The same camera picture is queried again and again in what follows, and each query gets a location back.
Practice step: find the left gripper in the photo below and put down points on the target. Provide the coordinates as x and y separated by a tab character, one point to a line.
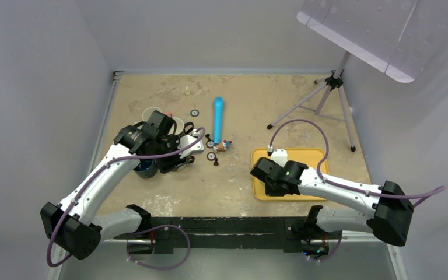
171	165

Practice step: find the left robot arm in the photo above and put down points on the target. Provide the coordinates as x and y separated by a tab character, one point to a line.
74	225

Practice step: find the blue toy microphone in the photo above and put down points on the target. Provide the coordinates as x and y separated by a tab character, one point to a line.
218	105

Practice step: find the dark blue ceramic mug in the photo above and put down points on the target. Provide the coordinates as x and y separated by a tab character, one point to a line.
146	169

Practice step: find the cream chess piece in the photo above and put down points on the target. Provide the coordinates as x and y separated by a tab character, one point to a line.
187	91

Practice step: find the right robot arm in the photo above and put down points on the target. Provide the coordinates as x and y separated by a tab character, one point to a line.
384	211

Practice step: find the yellow plastic tray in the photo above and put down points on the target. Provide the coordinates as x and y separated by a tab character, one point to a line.
308	156

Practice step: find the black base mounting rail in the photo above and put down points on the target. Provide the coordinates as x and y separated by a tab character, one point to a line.
291	234

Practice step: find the grey teal ceramic mug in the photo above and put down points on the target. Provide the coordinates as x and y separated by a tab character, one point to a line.
138	125

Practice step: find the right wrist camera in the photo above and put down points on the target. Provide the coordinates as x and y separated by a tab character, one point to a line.
279	156

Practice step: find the translucent perforated panel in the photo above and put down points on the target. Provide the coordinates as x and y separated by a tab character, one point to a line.
398	38

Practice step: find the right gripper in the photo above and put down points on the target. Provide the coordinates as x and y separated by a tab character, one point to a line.
270	191

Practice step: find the black ceramic mug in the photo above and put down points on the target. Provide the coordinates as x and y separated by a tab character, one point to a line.
182	128

